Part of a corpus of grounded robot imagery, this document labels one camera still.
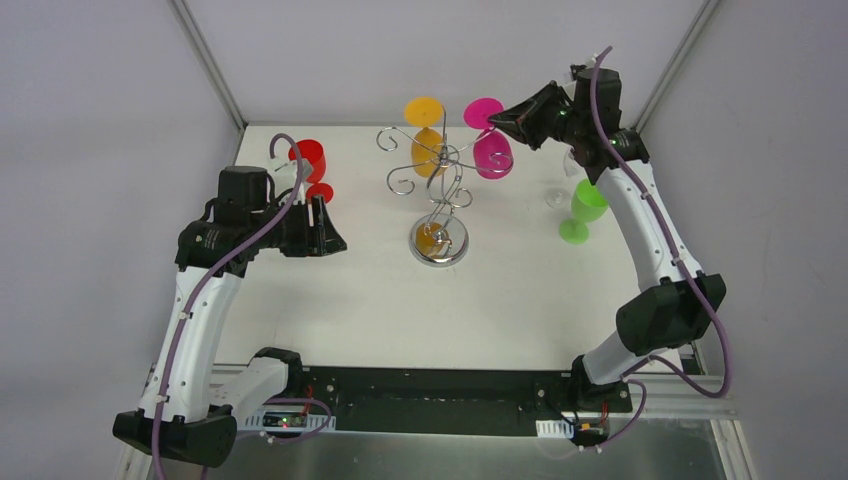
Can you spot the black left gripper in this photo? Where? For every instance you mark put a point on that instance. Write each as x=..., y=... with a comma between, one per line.
x=313, y=226

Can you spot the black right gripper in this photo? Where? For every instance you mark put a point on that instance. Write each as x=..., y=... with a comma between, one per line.
x=544, y=114

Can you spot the magenta wine glass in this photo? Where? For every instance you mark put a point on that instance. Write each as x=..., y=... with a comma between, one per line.
x=490, y=146

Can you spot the red wine glass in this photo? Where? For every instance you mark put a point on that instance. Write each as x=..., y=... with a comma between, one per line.
x=313, y=153

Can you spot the clear wine glass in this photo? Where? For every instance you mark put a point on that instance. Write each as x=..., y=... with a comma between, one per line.
x=558, y=197

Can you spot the green wine glass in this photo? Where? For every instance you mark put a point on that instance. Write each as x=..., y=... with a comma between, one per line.
x=588, y=205

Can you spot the orange wine glass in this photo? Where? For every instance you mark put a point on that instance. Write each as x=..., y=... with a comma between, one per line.
x=424, y=113

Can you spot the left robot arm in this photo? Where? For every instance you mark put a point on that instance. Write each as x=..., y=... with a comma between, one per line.
x=180, y=416

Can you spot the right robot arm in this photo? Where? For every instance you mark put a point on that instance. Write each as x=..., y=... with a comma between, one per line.
x=677, y=301

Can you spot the chrome wine glass rack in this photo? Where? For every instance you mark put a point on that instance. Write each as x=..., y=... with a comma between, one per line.
x=439, y=238

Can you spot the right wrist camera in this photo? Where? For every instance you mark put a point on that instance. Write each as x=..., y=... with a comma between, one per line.
x=575, y=70

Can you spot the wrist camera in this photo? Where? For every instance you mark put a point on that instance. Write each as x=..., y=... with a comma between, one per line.
x=284, y=176
x=575, y=70

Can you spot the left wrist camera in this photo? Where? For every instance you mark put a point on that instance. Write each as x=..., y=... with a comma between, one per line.
x=284, y=176

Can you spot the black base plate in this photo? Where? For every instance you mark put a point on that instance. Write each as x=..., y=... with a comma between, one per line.
x=504, y=403

